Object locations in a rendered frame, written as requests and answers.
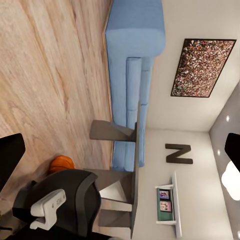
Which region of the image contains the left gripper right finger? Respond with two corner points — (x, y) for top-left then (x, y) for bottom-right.
(224, 132), (240, 172)

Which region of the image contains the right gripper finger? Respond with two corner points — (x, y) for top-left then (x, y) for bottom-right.
(12, 207), (35, 223)

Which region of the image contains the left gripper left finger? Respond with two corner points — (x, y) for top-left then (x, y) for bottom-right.
(0, 133), (26, 192)

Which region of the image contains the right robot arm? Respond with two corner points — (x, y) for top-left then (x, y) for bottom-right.
(8, 189), (123, 240)

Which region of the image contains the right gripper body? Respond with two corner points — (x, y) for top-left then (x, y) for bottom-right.
(8, 217), (72, 240)

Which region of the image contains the pumpkin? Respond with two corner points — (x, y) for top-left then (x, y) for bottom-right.
(48, 155), (75, 175)

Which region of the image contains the cauldron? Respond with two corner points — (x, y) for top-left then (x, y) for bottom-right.
(13, 168), (102, 238)

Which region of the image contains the pillar candle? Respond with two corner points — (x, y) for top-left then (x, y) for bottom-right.
(0, 198), (13, 240)

